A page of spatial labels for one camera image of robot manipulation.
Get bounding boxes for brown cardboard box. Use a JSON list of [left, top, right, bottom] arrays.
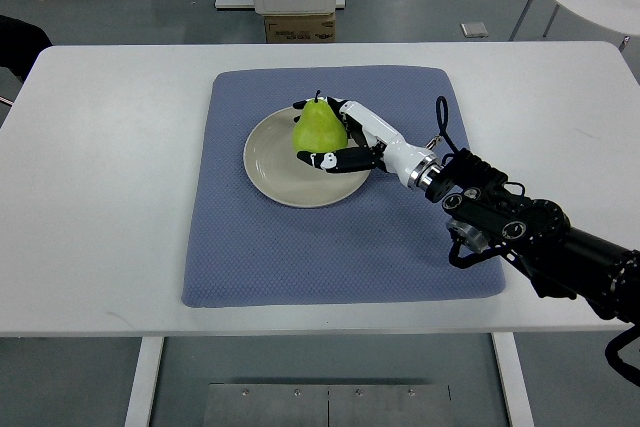
[[264, 13, 336, 44]]

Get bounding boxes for small grey floor plate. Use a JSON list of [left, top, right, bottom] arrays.
[[460, 22, 489, 38]]

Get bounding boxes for white table left leg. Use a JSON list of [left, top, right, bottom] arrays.
[[124, 337, 164, 427]]

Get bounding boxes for green pear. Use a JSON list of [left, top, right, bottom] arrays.
[[292, 91, 348, 153]]

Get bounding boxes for white table right leg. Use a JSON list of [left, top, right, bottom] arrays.
[[491, 332, 535, 427]]

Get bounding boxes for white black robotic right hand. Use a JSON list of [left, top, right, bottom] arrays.
[[297, 97, 442, 191]]

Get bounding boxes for blue quilted mat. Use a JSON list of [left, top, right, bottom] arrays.
[[182, 66, 505, 308]]

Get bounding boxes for white table leg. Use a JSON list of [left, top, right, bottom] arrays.
[[491, 332, 535, 427], [124, 337, 164, 427]]

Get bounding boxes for beige round plate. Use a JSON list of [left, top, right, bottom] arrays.
[[243, 107, 370, 208]]

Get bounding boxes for black object at left edge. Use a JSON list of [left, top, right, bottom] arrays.
[[1, 16, 52, 82]]

